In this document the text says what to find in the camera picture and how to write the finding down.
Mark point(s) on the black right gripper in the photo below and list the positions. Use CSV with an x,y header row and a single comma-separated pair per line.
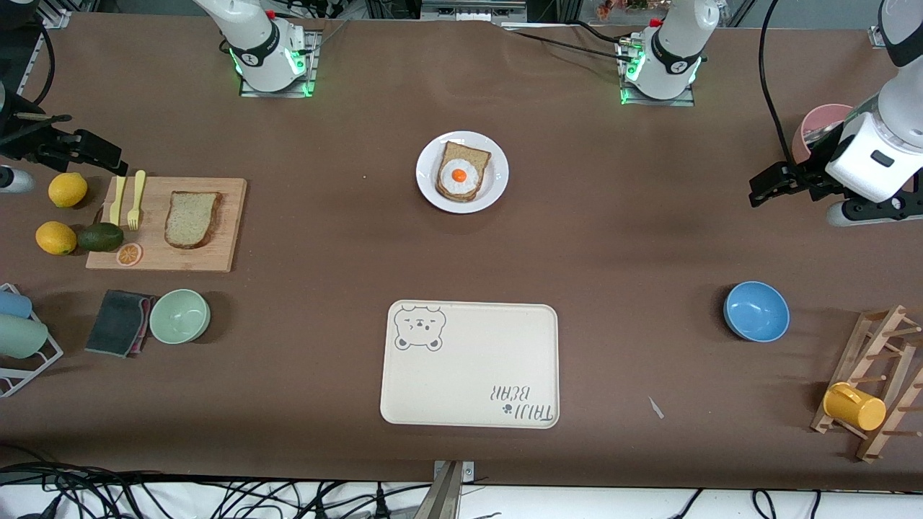
x,y
21,138

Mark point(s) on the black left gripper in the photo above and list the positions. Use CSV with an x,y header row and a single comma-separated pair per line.
x,y
806,175

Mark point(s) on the brown bread slice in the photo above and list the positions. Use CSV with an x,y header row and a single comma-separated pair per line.
x,y
191,220
476,155

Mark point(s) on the white round plate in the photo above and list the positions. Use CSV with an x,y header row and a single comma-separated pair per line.
x,y
497,191

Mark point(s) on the fried egg toy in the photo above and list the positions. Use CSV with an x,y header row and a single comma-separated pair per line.
x,y
459,174

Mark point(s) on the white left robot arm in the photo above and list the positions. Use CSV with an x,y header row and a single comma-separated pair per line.
x,y
674,50

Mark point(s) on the yellow plastic fork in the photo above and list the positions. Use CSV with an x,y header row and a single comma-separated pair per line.
x,y
137,191

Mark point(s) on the yellow plastic knife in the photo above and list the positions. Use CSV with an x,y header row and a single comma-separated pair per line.
x,y
117,202

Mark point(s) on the yellow lemon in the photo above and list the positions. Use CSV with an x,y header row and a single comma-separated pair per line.
x,y
68,190
55,238

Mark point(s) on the dark green avocado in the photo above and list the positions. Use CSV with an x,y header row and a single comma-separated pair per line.
x,y
101,237

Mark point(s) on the pink bowl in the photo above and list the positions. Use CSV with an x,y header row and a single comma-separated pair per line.
x,y
822,115

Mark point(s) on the orange slice toy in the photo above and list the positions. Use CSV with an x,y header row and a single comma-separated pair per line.
x,y
129,254

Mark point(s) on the blue bowl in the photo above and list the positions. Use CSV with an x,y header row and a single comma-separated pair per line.
x,y
757,311

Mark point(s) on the wooden cutting board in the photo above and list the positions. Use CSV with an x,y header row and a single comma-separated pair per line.
x,y
231,245

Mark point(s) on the dark grey sponge cloth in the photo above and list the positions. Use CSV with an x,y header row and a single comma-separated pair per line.
x,y
115,323

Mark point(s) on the light blue cup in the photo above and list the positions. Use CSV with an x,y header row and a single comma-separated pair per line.
x,y
14,304

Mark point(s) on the pale green bowl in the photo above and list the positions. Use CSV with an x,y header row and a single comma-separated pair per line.
x,y
180,317

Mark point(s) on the wooden mug rack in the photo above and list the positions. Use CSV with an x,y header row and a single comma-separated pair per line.
x,y
876,339

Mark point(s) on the pale green cup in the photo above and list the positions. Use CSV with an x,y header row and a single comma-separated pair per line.
x,y
21,336

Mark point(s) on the yellow mug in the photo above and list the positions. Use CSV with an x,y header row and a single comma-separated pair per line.
x,y
854,407

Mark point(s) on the small white tape scrap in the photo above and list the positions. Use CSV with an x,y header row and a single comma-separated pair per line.
x,y
655,408

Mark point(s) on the cream bear print tray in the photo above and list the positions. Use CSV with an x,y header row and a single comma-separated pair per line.
x,y
469,360

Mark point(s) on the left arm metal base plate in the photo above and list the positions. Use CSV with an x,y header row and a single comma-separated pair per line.
x,y
656,102

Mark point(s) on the aluminium frame rail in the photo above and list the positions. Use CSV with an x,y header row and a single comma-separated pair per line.
x,y
876,36
54,14

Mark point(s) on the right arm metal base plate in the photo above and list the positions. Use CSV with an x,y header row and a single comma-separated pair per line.
x,y
314,65

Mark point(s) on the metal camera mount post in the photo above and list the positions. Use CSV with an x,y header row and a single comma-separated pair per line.
x,y
443,497

